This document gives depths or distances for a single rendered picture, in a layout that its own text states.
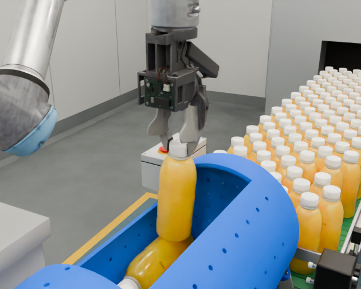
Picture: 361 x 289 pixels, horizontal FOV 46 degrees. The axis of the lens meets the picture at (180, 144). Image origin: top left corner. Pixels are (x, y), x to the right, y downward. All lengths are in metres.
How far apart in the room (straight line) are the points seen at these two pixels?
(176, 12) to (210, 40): 4.77
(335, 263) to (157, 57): 0.57
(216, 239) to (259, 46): 4.64
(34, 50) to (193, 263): 0.53
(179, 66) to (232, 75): 4.69
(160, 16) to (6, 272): 0.48
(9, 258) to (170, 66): 0.40
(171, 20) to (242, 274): 0.37
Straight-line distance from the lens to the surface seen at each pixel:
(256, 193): 0.73
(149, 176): 1.16
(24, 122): 0.79
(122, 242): 0.81
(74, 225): 2.95
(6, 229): 0.79
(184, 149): 0.72
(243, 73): 5.29
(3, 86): 0.80
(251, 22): 5.18
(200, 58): 0.70
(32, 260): 0.82
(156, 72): 0.63
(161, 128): 0.72
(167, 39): 0.62
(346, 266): 0.96
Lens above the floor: 1.55
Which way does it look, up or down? 22 degrees down
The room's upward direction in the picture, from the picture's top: straight up
